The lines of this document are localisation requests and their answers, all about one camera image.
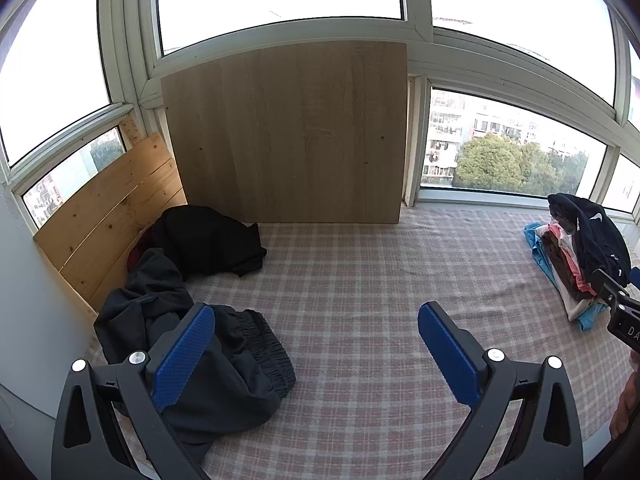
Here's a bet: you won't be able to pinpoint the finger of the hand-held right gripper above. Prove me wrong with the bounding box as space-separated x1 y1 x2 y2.
591 269 633 312

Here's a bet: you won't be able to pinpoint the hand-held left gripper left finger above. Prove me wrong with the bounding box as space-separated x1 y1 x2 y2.
51 302 217 480

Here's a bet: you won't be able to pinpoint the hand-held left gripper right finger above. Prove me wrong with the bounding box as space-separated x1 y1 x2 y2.
417 301 585 480

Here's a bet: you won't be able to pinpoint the dark grey pants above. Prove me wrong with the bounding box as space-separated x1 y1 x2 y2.
94 247 297 467

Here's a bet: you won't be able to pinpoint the stack of folded clothes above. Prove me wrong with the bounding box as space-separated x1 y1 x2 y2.
524 192 633 333

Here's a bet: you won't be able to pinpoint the person's right hand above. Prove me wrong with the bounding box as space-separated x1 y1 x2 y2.
609 350 640 441

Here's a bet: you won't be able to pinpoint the dark red garment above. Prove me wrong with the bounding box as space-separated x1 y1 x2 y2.
126 242 153 272

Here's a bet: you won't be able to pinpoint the black garment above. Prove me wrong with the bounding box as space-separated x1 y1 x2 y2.
149 205 269 281

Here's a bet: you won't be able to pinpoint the pink plaid blanket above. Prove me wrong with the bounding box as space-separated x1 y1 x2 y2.
85 207 640 480

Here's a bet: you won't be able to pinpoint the pine plank board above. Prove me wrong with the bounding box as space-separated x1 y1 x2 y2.
34 132 188 313

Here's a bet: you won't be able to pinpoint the green tree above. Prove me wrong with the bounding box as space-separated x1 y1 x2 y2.
454 132 592 197

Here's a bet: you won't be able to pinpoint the apartment building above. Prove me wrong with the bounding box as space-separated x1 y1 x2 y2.
421 87 607 188

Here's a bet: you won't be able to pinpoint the narrow wooden strip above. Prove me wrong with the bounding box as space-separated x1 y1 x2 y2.
119 114 139 153

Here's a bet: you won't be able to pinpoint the light oak wooden panel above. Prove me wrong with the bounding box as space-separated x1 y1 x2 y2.
161 40 410 226

